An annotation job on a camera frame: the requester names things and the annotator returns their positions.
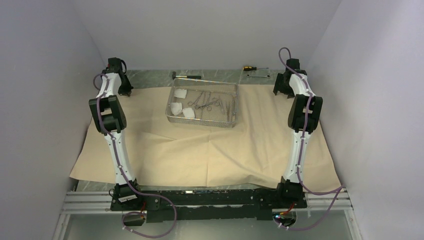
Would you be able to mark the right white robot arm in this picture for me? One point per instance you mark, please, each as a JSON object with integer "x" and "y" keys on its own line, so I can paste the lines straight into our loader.
{"x": 303, "y": 119}

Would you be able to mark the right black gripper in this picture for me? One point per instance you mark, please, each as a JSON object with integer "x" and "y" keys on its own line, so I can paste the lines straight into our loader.
{"x": 278, "y": 87}

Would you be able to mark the white gauze pad left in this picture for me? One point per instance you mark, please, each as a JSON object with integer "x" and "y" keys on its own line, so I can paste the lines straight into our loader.
{"x": 176, "y": 108}

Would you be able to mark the flat metal wrench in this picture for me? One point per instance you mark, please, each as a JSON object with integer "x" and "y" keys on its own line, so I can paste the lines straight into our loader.
{"x": 257, "y": 76}

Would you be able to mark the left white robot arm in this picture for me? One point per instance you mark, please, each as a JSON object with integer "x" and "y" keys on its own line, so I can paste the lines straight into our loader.
{"x": 110, "y": 121}

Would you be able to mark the white gauze pad lower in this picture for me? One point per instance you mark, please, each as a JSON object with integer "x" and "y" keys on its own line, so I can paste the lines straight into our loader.
{"x": 188, "y": 113}

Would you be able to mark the aluminium frame rail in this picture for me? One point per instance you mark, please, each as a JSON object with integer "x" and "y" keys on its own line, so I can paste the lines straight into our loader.
{"x": 96, "y": 202}

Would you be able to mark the small black hammer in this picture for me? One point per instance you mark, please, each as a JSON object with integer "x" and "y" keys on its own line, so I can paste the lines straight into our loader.
{"x": 174, "y": 76}

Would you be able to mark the beige cloth wrap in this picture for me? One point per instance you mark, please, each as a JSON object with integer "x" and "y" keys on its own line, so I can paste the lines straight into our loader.
{"x": 256, "y": 150}

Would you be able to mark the white gauze pad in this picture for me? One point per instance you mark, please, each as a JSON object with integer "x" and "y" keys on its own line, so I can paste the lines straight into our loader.
{"x": 176, "y": 108}
{"x": 180, "y": 93}
{"x": 188, "y": 113}

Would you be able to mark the wire mesh instrument tray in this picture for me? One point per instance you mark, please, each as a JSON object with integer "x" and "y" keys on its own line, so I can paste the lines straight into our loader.
{"x": 223, "y": 116}

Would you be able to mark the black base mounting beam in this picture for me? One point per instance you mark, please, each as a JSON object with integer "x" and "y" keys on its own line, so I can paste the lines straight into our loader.
{"x": 182, "y": 205}

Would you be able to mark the white gauze pad upper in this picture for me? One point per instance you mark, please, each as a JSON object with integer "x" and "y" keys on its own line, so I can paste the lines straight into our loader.
{"x": 180, "y": 93}

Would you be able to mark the surgical forceps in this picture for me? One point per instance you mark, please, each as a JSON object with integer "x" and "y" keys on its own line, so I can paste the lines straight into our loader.
{"x": 199, "y": 100}

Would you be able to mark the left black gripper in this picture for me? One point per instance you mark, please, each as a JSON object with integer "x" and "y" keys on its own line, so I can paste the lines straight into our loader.
{"x": 127, "y": 92}

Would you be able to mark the yellow handled screwdriver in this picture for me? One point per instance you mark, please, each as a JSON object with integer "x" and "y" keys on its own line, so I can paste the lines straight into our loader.
{"x": 253, "y": 68}

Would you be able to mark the surgical scissors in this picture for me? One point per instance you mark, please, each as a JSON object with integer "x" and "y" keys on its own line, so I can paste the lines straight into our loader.
{"x": 209, "y": 105}

